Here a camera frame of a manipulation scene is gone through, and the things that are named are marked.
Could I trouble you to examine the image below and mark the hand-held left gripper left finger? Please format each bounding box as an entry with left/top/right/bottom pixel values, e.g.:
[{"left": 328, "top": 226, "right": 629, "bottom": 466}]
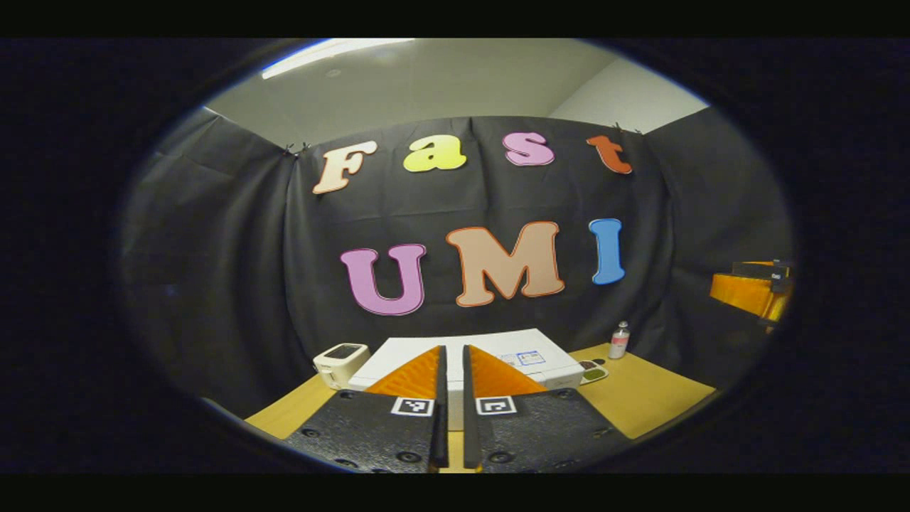
[{"left": 283, "top": 345, "right": 450, "bottom": 474}]

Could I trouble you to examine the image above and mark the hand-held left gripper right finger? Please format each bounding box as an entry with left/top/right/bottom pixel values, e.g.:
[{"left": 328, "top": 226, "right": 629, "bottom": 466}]
[{"left": 462, "top": 345, "right": 633, "bottom": 474}]

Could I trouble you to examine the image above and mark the white microwave oven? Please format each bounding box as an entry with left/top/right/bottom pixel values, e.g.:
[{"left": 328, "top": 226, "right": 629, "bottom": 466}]
[{"left": 347, "top": 328, "right": 587, "bottom": 432}]

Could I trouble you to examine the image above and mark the small white countertop appliance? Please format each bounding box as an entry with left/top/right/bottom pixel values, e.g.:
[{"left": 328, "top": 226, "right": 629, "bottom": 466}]
[{"left": 313, "top": 343, "right": 370, "bottom": 390}]

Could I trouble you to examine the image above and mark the black backdrop cloth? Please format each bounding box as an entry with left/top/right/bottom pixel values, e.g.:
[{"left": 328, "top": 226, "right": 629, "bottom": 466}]
[{"left": 119, "top": 107, "right": 796, "bottom": 420}]

